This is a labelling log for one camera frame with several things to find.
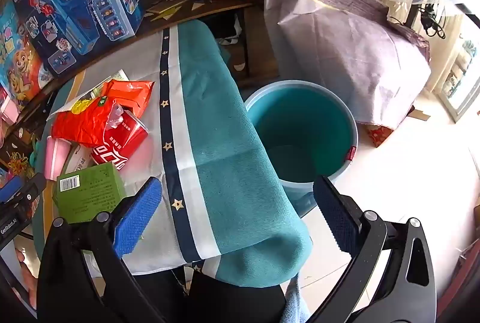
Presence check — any black cable bundle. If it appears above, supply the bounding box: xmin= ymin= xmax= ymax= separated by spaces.
xmin=419 ymin=3 xmax=448 ymax=39

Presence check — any light blue towel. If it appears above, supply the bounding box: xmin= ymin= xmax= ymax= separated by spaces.
xmin=279 ymin=272 xmax=311 ymax=323

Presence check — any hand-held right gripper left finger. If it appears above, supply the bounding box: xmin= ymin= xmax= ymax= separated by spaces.
xmin=37 ymin=177 xmax=166 ymax=323

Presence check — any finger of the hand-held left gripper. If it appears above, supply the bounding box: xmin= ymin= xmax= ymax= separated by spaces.
xmin=7 ymin=173 xmax=47 ymax=213
xmin=0 ymin=176 xmax=24 ymax=203

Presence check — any dark wooden desk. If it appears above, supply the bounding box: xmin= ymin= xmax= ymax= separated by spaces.
xmin=0 ymin=0 xmax=263 ymax=143

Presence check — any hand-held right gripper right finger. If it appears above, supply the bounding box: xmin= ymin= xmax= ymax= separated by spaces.
xmin=312 ymin=175 xmax=437 ymax=323

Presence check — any multicoloured toy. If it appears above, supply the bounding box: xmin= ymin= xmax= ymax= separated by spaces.
xmin=7 ymin=150 xmax=35 ymax=178

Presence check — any colourful cartoon puppy box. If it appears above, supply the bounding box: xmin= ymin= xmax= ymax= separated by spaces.
xmin=0 ymin=0 xmax=55 ymax=110

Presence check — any white small carton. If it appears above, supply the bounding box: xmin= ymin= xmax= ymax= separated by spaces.
xmin=64 ymin=143 xmax=98 ymax=174

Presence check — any teal printed tablecloth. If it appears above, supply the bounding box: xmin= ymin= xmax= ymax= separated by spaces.
xmin=32 ymin=21 xmax=314 ymax=288

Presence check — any red patterned box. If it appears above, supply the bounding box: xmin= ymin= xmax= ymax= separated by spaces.
xmin=367 ymin=123 xmax=395 ymax=148

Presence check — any cream paper sheet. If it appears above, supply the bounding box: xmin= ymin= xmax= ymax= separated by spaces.
xmin=144 ymin=0 xmax=189 ymax=22

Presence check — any green cardboard box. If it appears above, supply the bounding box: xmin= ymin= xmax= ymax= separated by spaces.
xmin=52 ymin=162 xmax=127 ymax=225

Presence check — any brown cardboard piece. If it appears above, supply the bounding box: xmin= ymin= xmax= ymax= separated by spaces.
xmin=407 ymin=104 xmax=432 ymax=122

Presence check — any red cola can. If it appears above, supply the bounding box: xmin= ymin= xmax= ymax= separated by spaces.
xmin=92 ymin=109 xmax=149 ymax=171

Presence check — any red snack bag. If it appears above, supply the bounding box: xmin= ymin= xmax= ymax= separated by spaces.
xmin=52 ymin=96 xmax=118 ymax=148

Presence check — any pink plastic cup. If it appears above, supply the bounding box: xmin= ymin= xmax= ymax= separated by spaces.
xmin=44 ymin=135 xmax=72 ymax=181

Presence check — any pink toy box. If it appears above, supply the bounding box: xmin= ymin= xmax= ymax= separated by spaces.
xmin=0 ymin=86 xmax=20 ymax=130

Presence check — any glass door frame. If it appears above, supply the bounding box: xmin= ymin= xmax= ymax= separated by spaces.
xmin=438 ymin=25 xmax=480 ymax=125

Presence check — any blue plastic bucket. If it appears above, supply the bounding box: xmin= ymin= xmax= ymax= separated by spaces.
xmin=244 ymin=80 xmax=359 ymax=213

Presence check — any blue toy set box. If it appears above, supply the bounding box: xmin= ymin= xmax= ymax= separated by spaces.
xmin=7 ymin=0 xmax=145 ymax=78

